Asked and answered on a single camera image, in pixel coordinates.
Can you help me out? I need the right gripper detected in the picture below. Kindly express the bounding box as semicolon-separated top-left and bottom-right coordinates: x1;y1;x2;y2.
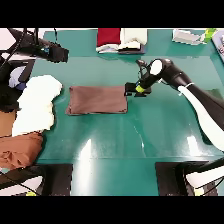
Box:
124;80;153;99

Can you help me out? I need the cream garment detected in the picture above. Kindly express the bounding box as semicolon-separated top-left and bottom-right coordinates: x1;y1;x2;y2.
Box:
119;28;149;51

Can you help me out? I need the red garment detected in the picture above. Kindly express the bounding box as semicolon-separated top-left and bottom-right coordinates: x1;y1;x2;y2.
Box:
96;28;122;48

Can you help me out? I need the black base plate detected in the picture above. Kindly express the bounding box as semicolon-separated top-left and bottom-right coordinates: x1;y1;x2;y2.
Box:
41;163;74;197
154;161;188;197

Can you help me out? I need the blue garment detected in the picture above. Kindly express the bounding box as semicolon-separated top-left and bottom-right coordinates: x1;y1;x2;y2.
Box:
8;65;28;92

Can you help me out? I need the brown T-shirt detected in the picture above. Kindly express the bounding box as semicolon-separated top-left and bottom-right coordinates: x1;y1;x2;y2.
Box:
65;85;129;117

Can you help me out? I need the white garment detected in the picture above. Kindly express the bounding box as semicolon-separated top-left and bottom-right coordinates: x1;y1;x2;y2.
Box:
11;74;64;138

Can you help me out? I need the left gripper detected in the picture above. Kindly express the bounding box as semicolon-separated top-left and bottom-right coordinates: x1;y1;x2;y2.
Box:
41;40;70;64

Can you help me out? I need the orange garment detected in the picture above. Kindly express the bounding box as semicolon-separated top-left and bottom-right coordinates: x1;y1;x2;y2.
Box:
0;131;45;173

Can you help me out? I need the black folded garment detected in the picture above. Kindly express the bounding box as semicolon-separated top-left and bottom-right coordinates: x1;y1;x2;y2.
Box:
117;46;148;56

